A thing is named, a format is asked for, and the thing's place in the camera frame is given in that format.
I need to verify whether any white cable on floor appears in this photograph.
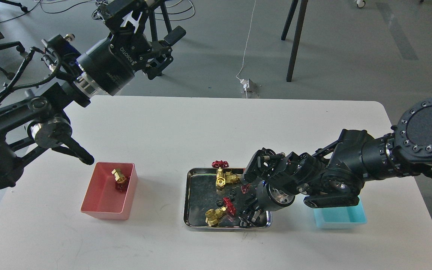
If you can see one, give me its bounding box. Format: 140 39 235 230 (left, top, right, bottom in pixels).
236 0 258 99

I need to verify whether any black tripod leg right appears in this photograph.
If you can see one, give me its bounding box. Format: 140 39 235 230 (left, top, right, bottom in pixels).
280 0 309 82

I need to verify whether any cable bundle on floor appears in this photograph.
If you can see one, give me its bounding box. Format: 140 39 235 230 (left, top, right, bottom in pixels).
32 0 196 21

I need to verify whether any brass valve red handle top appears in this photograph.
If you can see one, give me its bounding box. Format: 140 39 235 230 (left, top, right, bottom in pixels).
211 160 229 189

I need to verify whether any pink plastic box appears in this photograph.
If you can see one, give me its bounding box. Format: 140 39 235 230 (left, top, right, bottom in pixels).
80 162 138 220

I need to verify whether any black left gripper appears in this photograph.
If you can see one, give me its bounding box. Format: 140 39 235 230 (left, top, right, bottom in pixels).
76 0 186 96

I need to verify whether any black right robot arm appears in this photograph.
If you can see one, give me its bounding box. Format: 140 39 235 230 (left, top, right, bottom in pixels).
238 97 432 226

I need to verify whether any brass valve red handle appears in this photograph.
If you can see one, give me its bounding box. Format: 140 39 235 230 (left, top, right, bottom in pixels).
205 196 236 227
111 168 130 192
224 171 251 194
211 160 229 189

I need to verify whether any brass valve red handle bottom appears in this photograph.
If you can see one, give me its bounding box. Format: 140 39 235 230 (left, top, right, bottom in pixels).
205 196 236 227

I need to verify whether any black tripod leg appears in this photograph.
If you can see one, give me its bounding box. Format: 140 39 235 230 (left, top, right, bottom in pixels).
146 0 173 42
280 0 309 82

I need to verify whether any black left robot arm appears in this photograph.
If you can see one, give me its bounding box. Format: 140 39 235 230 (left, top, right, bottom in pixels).
0 0 186 190

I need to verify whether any stainless steel tray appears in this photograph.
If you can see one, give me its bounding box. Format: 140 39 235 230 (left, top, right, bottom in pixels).
183 168 272 232

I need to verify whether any light blue plastic box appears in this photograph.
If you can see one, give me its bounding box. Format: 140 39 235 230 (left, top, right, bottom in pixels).
313 199 367 229

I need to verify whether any white power adapter on floor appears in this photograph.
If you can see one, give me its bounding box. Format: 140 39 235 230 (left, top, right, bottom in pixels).
239 79 257 94

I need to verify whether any black tripod leg left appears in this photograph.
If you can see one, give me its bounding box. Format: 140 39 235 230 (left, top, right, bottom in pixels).
146 0 173 42

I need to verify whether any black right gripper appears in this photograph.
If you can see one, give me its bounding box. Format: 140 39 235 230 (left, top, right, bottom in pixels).
238 148 325 227

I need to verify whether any small black gear upper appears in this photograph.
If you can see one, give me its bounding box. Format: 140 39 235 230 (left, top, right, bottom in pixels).
228 189 236 201

